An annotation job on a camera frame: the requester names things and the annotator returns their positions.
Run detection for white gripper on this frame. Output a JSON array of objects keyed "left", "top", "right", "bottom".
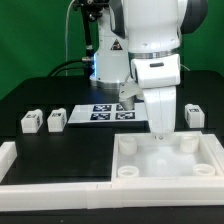
[{"left": 119, "top": 81, "right": 176, "bottom": 135}]

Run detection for white square tabletop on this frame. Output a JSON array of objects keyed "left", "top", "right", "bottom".
[{"left": 112, "top": 132, "right": 224, "bottom": 182}]

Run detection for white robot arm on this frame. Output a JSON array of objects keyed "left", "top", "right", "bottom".
[{"left": 90, "top": 0, "right": 208, "bottom": 136}]

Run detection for white marker sheet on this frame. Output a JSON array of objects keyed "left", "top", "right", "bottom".
[{"left": 68, "top": 103, "right": 147, "bottom": 124}]

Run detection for white U-shaped fence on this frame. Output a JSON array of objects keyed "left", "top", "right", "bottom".
[{"left": 0, "top": 133, "right": 224, "bottom": 213}]

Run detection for black cables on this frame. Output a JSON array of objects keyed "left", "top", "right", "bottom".
[{"left": 47, "top": 58, "right": 93, "bottom": 78}]

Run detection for black camera pole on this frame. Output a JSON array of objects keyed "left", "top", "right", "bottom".
[{"left": 72, "top": 0, "right": 110, "bottom": 64}]

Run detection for white cable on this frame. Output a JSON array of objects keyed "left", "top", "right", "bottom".
[{"left": 64, "top": 0, "right": 76, "bottom": 77}]

